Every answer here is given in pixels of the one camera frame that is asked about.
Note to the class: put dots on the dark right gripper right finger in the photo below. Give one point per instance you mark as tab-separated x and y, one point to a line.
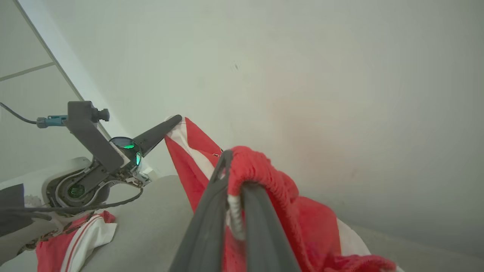
264	241

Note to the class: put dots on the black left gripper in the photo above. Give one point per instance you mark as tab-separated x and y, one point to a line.
132	153

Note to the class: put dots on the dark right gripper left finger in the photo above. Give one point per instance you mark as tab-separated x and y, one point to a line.
204	234

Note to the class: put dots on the red shorts white stripes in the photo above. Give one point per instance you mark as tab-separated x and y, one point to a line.
302	226

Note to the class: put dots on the red white basketball jersey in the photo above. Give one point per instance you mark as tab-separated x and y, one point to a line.
75	245

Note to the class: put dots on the grey fabric sofa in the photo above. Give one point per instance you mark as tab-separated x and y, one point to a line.
151	226

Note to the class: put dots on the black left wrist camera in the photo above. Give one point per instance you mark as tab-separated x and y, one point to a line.
81	113

